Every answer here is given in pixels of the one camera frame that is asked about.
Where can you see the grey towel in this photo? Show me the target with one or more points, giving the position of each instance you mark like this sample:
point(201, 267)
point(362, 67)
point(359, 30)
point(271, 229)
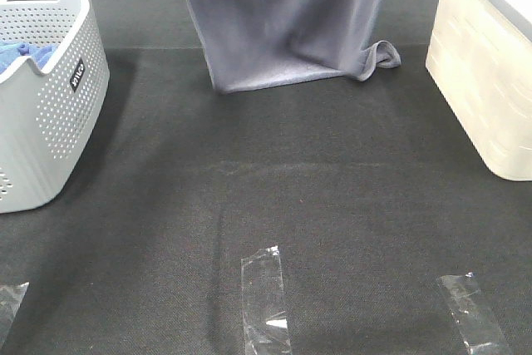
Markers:
point(256, 44)

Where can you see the blue towel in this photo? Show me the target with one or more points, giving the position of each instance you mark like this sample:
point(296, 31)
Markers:
point(11, 51)

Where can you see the black table cloth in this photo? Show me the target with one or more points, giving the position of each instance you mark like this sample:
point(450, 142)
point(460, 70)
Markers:
point(371, 191)

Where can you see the clear tape strip centre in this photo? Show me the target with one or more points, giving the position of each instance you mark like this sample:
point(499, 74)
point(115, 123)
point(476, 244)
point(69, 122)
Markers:
point(264, 313)

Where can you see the clear tape strip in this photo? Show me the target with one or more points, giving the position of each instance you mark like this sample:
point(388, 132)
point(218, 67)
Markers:
point(264, 313)
point(11, 297)
point(472, 315)

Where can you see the grey perforated laundry basket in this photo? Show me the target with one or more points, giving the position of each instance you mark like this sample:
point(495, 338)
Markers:
point(48, 114)

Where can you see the cream plastic storage bin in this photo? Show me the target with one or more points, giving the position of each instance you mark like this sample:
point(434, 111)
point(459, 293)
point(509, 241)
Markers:
point(479, 56)

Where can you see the clear tape strip right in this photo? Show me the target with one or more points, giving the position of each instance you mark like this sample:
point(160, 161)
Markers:
point(472, 315)

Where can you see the clear tape strip left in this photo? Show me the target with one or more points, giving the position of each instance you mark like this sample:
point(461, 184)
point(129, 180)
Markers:
point(11, 297)

